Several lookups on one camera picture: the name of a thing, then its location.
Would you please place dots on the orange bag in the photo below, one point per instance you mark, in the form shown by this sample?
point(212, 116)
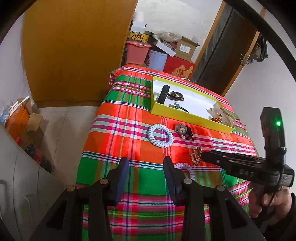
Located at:
point(23, 124)

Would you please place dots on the dark wooden room door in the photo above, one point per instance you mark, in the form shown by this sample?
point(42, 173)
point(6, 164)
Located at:
point(225, 51)

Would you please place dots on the yellow black printed box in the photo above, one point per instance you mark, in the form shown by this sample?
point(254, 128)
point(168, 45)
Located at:
point(138, 37)

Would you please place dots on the white small box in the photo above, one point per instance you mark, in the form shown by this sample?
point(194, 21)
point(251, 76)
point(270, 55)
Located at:
point(138, 27)

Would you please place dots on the light blue plastic bucket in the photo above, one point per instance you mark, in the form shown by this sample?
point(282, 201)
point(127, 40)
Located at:
point(156, 60)

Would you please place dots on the white striped flat box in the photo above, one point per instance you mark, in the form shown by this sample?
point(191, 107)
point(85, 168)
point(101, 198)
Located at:
point(166, 47)

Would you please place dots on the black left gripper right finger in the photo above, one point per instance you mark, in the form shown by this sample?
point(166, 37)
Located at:
point(228, 220)

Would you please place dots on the white cabinet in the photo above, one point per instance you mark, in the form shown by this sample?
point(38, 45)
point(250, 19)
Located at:
point(27, 189)

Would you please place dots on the red bead gold chain ornament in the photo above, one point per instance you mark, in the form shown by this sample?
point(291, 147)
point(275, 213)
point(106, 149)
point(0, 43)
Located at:
point(217, 119)

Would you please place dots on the pink plastic bin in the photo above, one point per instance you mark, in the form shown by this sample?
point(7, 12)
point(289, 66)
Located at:
point(136, 52)

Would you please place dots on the black smart wristband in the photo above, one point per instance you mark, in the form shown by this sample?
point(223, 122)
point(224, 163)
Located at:
point(163, 95)

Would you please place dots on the wooden wardrobe door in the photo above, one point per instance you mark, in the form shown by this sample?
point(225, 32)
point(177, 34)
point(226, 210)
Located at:
point(69, 49)

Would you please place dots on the large translucent hair claw clip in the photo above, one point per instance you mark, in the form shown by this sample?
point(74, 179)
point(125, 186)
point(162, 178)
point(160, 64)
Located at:
point(227, 119)

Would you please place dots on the person's right hand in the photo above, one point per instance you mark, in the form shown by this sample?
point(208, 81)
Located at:
point(282, 203)

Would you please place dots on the brown cardboard box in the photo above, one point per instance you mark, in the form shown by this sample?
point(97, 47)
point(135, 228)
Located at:
point(185, 48)

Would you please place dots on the clear plastic bag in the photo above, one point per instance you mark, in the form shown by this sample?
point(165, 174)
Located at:
point(168, 36)

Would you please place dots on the red carton gold character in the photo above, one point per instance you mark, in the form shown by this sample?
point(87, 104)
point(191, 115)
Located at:
point(179, 67)

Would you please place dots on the colourful plaid tablecloth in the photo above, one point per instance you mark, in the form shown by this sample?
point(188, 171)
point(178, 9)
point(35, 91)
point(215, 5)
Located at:
point(120, 128)

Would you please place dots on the yellow shallow cardboard box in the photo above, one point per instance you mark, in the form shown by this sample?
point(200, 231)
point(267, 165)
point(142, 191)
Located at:
point(195, 101)

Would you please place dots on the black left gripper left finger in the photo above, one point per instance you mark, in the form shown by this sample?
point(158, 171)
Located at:
point(64, 220)

